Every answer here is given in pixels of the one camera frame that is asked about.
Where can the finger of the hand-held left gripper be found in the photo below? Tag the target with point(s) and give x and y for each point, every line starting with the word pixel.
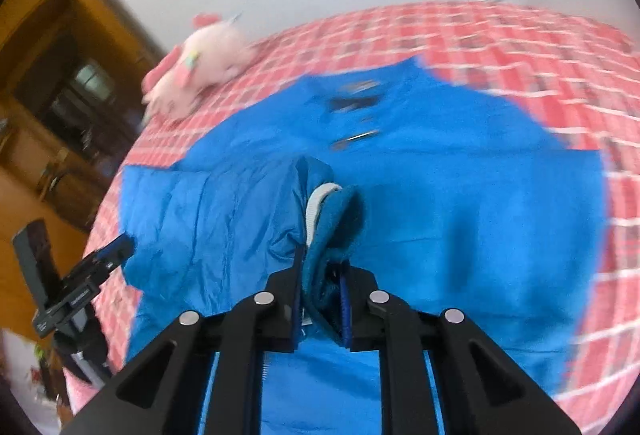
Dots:
pixel 112 251

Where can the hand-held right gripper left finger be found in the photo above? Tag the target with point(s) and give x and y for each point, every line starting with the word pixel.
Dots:
pixel 298 287

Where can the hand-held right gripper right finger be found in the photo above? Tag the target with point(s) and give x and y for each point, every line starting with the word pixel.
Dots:
pixel 345 310

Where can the blue jacket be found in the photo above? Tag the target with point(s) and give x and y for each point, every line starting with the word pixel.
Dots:
pixel 450 215

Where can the pink plush toy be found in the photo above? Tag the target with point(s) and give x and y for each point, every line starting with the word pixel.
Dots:
pixel 210 55

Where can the wooden cabinet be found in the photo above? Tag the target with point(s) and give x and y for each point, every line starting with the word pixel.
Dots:
pixel 45 30

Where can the red checked blanket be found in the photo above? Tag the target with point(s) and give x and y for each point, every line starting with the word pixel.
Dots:
pixel 500 45

